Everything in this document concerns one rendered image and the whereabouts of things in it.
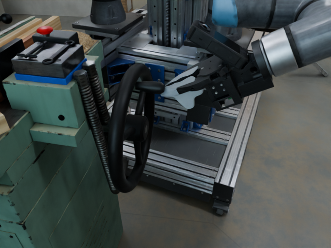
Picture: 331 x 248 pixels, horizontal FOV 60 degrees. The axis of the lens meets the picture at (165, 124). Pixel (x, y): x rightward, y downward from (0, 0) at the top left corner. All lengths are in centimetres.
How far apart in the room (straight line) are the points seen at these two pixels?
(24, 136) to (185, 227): 101
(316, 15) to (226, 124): 121
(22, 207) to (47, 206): 9
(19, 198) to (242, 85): 47
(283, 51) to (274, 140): 150
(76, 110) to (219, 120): 124
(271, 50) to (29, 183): 52
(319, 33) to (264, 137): 152
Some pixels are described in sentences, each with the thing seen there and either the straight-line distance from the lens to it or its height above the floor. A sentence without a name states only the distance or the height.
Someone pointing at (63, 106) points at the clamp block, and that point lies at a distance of 56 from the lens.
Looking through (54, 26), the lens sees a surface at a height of 92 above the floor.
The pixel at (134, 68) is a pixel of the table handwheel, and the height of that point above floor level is 95.
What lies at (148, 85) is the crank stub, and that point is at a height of 93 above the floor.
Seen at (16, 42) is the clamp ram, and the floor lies 99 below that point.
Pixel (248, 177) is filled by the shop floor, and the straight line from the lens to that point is 169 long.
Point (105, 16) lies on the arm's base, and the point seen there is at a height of 85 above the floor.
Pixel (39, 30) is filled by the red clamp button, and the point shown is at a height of 102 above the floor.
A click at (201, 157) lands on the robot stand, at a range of 145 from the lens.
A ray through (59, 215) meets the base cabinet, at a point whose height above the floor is 60.
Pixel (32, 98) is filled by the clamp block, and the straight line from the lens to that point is 58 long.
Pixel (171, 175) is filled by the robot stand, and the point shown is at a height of 18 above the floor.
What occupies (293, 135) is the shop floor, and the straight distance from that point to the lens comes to 207.
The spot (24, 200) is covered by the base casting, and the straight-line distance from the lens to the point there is 65.
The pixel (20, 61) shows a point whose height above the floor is 100.
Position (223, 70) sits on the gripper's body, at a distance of 52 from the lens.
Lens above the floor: 121
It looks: 38 degrees down
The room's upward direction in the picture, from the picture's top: straight up
